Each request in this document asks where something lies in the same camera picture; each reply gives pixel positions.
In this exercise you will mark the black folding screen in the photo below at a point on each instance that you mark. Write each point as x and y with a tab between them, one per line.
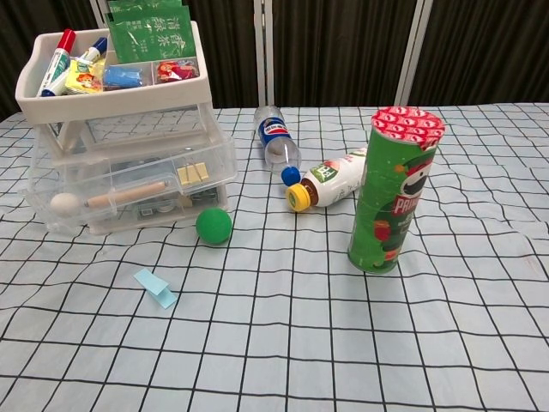
343	51

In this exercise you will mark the green tea packet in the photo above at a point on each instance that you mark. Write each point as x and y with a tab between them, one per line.
141	6
150	38

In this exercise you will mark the small white ball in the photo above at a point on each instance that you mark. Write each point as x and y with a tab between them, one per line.
65	204

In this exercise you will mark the checked light blue tablecloth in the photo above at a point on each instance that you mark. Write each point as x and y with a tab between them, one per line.
300	343

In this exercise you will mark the clear plastic storage box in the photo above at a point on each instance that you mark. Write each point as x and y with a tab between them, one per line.
214	159
128	167
206	197

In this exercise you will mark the green Pringles can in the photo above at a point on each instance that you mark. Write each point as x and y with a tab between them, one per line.
386	206

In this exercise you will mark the wooden stick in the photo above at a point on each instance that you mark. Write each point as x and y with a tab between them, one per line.
128	195

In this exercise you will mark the yellow-capped tea bottle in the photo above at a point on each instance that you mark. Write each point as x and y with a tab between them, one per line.
334	180

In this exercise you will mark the gold binder clips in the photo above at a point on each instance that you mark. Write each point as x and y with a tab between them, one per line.
193	174

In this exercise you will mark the red-capped whiteboard marker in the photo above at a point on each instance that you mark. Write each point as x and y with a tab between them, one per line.
58	64

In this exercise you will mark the empty Pepsi bottle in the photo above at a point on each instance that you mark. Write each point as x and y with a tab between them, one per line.
274	137

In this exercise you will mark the white drawer organizer box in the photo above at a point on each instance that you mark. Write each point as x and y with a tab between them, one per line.
128	103

